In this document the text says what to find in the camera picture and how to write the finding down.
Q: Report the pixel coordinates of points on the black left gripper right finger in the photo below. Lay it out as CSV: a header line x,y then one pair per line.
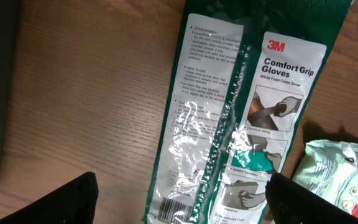
x,y
290,203

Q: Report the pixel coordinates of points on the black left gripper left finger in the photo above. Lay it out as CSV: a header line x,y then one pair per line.
x,y
72,203

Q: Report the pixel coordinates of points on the light teal snack packet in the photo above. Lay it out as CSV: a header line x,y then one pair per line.
x,y
329,169

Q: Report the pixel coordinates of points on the green white wipes pack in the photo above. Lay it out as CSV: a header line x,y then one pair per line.
x,y
242,77

